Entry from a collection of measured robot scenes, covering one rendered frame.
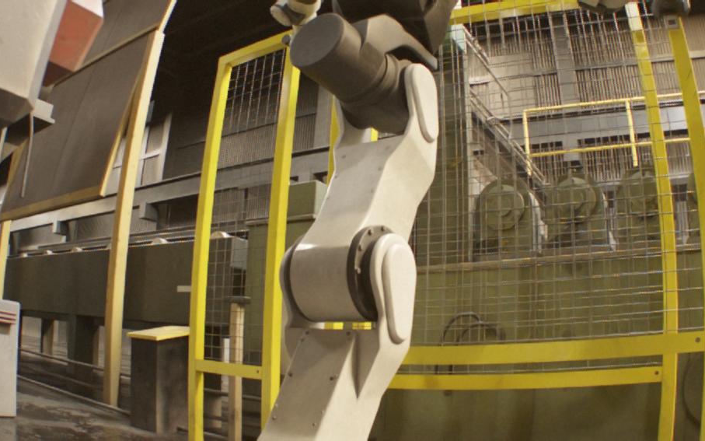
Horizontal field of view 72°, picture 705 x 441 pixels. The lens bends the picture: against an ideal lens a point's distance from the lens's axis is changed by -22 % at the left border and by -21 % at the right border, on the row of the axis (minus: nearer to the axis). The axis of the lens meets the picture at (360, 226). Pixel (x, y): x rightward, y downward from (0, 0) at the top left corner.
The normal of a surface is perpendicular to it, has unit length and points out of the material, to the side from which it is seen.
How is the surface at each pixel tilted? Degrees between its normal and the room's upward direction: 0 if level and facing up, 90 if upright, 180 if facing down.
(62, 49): 120
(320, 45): 84
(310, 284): 106
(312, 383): 62
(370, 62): 113
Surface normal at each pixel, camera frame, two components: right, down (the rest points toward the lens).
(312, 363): -0.50, -0.63
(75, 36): 0.73, 0.42
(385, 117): -0.10, 0.95
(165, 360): 0.86, -0.08
